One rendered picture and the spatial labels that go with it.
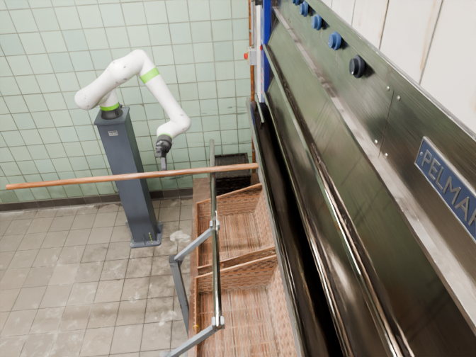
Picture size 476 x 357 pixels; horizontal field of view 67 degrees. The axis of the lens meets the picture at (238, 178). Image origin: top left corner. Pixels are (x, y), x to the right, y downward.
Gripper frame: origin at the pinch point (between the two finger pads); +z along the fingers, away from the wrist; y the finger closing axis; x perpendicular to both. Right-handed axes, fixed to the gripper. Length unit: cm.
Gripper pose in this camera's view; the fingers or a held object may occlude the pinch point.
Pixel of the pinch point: (160, 166)
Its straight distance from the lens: 203.3
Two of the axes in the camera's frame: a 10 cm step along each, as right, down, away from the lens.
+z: 0.7, 6.2, -7.8
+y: 0.3, 7.8, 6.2
